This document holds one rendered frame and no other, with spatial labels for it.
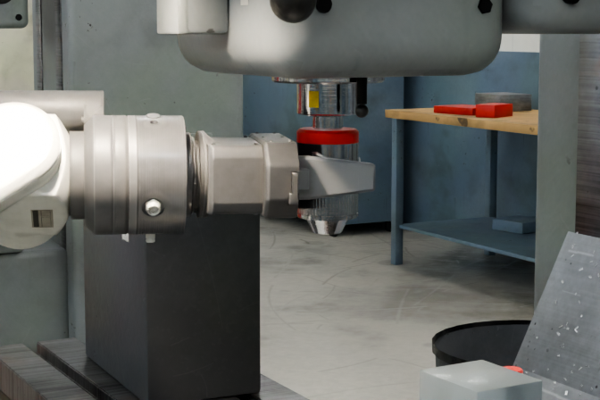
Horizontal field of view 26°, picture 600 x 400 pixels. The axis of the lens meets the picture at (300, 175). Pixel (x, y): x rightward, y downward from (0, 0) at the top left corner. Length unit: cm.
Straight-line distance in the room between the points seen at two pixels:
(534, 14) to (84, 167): 34
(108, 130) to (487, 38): 28
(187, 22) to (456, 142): 733
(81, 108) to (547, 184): 56
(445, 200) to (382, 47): 747
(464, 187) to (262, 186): 724
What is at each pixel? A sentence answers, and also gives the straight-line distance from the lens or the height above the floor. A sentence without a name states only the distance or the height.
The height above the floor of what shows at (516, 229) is 26.
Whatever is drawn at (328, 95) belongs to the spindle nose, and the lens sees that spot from 96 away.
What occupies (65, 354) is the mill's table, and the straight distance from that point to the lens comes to 149.
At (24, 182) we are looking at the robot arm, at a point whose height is 124.
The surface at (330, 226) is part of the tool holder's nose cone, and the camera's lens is 98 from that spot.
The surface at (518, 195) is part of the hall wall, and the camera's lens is 773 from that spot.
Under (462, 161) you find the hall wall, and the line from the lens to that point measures 817.
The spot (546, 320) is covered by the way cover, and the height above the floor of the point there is 106.
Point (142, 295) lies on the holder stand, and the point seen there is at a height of 109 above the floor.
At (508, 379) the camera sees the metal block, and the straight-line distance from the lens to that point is 83.
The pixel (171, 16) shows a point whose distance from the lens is 91.
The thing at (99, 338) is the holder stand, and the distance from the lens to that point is 142.
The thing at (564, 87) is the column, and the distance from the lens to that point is 134.
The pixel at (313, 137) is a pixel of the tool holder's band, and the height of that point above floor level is 126.
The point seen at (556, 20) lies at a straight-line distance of 95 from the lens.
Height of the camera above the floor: 135
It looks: 7 degrees down
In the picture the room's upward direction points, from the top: straight up
